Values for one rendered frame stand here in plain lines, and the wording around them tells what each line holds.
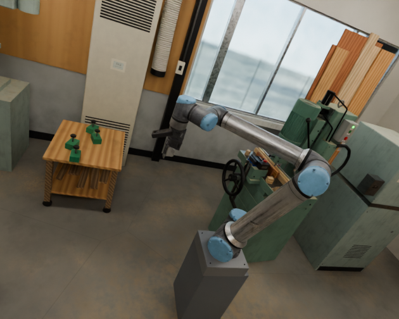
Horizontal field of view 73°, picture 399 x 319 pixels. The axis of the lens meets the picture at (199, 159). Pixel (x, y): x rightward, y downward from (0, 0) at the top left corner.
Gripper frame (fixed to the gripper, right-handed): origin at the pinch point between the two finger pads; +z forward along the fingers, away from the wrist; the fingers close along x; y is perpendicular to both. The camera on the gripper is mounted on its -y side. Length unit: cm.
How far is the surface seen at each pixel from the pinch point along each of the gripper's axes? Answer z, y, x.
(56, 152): 59, -79, 46
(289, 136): -17, 81, 53
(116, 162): 58, -35, 57
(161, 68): -4, -31, 146
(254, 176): 18, 69, 42
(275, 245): 84, 123, 48
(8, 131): 71, -129, 68
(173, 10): -56, -34, 148
